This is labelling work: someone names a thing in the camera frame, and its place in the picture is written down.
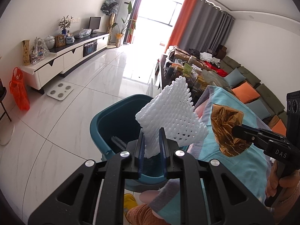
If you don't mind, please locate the person's leg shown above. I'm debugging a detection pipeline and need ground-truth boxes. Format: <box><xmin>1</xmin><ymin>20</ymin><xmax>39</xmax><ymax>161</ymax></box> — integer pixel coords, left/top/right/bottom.
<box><xmin>126</xmin><ymin>190</ymin><xmax>174</xmax><ymax>225</ymax></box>

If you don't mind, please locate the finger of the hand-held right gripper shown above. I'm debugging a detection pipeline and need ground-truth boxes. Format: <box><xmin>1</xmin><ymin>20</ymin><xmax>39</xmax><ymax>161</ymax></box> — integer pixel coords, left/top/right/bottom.
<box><xmin>232</xmin><ymin>126</ymin><xmax>273</xmax><ymax>152</ymax></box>
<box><xmin>246</xmin><ymin>127</ymin><xmax>291</xmax><ymax>144</ymax></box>

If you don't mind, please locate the large teal cushion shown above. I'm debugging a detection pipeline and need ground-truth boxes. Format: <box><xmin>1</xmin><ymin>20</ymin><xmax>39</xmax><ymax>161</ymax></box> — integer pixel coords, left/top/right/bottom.
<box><xmin>248</xmin><ymin>100</ymin><xmax>271</xmax><ymax>120</ymax></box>

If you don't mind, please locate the teal plastic bin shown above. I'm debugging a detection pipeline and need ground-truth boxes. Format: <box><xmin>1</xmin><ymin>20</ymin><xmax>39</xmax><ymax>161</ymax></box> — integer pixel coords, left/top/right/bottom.
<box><xmin>90</xmin><ymin>94</ymin><xmax>190</xmax><ymax>193</ymax></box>

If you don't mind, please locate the green sectional sofa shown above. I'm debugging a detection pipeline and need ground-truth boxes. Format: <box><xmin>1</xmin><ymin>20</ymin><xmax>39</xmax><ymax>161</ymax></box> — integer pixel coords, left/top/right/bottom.
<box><xmin>204</xmin><ymin>44</ymin><xmax>300</xmax><ymax>136</ymax></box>

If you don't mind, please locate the pile of clothes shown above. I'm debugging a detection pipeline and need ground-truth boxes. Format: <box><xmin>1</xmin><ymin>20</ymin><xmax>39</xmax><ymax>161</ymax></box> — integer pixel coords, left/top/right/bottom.
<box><xmin>187</xmin><ymin>48</ymin><xmax>229</xmax><ymax>77</ymax></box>

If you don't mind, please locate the clear plastic display case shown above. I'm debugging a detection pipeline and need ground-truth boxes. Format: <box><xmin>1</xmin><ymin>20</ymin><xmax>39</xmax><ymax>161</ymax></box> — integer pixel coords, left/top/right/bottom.
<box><xmin>30</xmin><ymin>37</ymin><xmax>50</xmax><ymax>65</ymax></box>

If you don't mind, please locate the white bathroom scale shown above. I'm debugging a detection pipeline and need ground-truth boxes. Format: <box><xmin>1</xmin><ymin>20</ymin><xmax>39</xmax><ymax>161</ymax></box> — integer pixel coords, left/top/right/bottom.
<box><xmin>47</xmin><ymin>83</ymin><xmax>74</xmax><ymax>101</ymax></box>

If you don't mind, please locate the white standing air conditioner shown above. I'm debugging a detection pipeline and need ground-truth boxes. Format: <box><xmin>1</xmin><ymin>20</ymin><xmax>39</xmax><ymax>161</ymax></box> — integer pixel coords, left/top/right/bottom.
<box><xmin>115</xmin><ymin>0</ymin><xmax>138</xmax><ymax>44</ymax></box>

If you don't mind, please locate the orange cushion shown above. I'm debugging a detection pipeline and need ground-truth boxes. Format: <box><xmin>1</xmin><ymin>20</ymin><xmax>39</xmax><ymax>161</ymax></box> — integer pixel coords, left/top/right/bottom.
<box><xmin>269</xmin><ymin>119</ymin><xmax>287</xmax><ymax>136</ymax></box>
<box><xmin>232</xmin><ymin>82</ymin><xmax>260</xmax><ymax>104</ymax></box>

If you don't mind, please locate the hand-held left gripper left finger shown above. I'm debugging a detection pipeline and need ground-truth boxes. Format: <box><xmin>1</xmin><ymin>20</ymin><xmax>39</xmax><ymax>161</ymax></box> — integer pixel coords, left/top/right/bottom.
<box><xmin>28</xmin><ymin>130</ymin><xmax>144</xmax><ymax>225</ymax></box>

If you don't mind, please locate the bonsai in blue vase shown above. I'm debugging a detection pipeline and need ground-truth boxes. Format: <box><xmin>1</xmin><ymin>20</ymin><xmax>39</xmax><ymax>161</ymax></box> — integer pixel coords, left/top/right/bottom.
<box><xmin>58</xmin><ymin>15</ymin><xmax>73</xmax><ymax>37</ymax></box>

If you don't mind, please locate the floor fan with patterned cover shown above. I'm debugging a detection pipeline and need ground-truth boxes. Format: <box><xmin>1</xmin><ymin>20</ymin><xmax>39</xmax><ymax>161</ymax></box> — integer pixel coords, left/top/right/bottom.
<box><xmin>101</xmin><ymin>0</ymin><xmax>119</xmax><ymax>48</ymax></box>

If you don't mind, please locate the person's right hand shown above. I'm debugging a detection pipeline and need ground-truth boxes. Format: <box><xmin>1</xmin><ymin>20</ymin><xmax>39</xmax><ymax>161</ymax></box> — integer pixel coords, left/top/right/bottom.
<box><xmin>265</xmin><ymin>163</ymin><xmax>300</xmax><ymax>198</ymax></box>

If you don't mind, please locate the wide grey curtain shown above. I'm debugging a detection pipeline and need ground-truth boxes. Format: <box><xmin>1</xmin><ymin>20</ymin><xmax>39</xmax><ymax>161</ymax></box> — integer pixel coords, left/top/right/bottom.
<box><xmin>180</xmin><ymin>0</ymin><xmax>235</xmax><ymax>55</ymax></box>

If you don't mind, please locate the torn brown gold wrapper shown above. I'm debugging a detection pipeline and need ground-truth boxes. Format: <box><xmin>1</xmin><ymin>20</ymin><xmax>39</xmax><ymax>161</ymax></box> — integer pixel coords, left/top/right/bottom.
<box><xmin>210</xmin><ymin>104</ymin><xmax>252</xmax><ymax>157</ymax></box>

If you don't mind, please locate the black side stool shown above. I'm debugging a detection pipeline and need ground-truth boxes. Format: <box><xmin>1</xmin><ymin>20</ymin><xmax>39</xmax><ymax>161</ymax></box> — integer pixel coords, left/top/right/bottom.
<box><xmin>0</xmin><ymin>78</ymin><xmax>12</xmax><ymax>122</ymax></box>

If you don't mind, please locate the small teal cushion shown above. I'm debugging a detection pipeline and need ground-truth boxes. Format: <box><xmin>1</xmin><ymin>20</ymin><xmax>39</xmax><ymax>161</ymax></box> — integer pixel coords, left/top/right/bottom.
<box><xmin>226</xmin><ymin>67</ymin><xmax>246</xmax><ymax>88</ymax></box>

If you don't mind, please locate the white black TV cabinet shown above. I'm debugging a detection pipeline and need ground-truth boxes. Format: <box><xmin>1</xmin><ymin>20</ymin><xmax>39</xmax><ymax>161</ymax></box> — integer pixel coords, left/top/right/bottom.
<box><xmin>20</xmin><ymin>31</ymin><xmax>110</xmax><ymax>91</ymax></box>

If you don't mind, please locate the black monitor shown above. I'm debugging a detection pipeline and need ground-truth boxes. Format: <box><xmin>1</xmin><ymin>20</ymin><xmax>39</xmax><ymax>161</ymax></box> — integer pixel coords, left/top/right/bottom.
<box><xmin>89</xmin><ymin>16</ymin><xmax>102</xmax><ymax>34</ymax></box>

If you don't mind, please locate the tall yellow gift box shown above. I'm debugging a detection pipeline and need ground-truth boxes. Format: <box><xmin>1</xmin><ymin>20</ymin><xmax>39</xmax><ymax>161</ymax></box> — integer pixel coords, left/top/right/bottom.
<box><xmin>22</xmin><ymin>40</ymin><xmax>31</xmax><ymax>65</ymax></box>

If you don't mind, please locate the narrow grey orange curtain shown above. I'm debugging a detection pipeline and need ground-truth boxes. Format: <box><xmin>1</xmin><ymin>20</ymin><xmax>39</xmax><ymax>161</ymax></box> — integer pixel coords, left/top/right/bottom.
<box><xmin>124</xmin><ymin>0</ymin><xmax>150</xmax><ymax>44</ymax></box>

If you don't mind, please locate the white ceramic jar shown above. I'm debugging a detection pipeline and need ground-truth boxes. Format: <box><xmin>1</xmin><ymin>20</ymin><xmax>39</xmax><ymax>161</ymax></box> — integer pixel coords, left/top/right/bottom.
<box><xmin>44</xmin><ymin>36</ymin><xmax>55</xmax><ymax>50</ymax></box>

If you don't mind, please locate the white foam fruit net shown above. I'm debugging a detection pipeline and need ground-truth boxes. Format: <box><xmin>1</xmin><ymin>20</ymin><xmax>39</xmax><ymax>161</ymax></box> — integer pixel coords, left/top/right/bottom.
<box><xmin>135</xmin><ymin>76</ymin><xmax>209</xmax><ymax>158</ymax></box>

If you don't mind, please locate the window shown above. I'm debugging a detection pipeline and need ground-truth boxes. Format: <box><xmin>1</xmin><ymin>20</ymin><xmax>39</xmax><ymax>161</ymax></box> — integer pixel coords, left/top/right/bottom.
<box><xmin>137</xmin><ymin>0</ymin><xmax>188</xmax><ymax>50</ymax></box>

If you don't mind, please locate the clear plastic wrapped bundle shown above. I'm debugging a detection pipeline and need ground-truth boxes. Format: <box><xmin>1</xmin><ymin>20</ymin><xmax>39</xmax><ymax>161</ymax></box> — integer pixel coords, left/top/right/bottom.
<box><xmin>74</xmin><ymin>28</ymin><xmax>92</xmax><ymax>38</ymax></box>

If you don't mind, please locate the brown picture frame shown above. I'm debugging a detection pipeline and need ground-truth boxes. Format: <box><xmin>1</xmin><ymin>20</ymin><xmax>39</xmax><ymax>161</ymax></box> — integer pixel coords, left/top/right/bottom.
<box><xmin>55</xmin><ymin>34</ymin><xmax>66</xmax><ymax>48</ymax></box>

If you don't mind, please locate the teal grey printed blanket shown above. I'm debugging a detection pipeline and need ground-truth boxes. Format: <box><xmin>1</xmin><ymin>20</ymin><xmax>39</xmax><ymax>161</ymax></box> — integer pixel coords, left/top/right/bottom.
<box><xmin>150</xmin><ymin>84</ymin><xmax>270</xmax><ymax>225</ymax></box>

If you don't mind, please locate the tall leafy potted plant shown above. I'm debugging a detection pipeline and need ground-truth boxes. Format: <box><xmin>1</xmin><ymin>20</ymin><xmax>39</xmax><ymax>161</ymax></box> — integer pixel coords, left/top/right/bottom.
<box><xmin>112</xmin><ymin>2</ymin><xmax>136</xmax><ymax>46</ymax></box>

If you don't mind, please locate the yellow slipper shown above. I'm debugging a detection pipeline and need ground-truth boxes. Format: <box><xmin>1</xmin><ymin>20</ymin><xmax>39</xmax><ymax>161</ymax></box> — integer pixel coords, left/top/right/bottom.
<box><xmin>123</xmin><ymin>193</ymin><xmax>137</xmax><ymax>218</ymax></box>

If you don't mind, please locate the cluttered dark coffee table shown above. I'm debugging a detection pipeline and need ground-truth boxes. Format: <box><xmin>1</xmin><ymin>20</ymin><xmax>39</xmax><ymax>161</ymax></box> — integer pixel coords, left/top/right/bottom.
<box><xmin>153</xmin><ymin>47</ymin><xmax>211</xmax><ymax>94</ymax></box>

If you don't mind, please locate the orange mesh bag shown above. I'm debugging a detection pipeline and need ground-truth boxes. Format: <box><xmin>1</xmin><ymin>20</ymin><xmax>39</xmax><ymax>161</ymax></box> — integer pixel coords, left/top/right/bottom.
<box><xmin>9</xmin><ymin>67</ymin><xmax>30</xmax><ymax>111</ymax></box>

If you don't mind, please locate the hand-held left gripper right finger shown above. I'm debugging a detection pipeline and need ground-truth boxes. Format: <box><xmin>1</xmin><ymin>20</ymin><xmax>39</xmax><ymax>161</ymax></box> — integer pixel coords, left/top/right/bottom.
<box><xmin>159</xmin><ymin>128</ymin><xmax>275</xmax><ymax>225</ymax></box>

